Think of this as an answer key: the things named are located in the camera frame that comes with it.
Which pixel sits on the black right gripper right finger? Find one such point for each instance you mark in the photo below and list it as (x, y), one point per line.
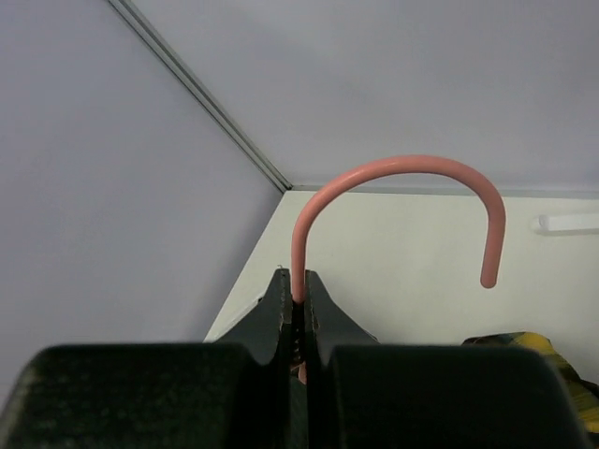
(365, 394)

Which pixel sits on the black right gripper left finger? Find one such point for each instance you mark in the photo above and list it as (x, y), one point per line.
(235, 392)

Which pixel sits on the pink wire hanger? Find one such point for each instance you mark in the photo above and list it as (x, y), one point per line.
(397, 165)

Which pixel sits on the yellow plaid shirt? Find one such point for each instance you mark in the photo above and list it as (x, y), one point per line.
(583, 393)

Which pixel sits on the grey clothes rack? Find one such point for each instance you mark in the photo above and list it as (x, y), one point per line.
(566, 224)

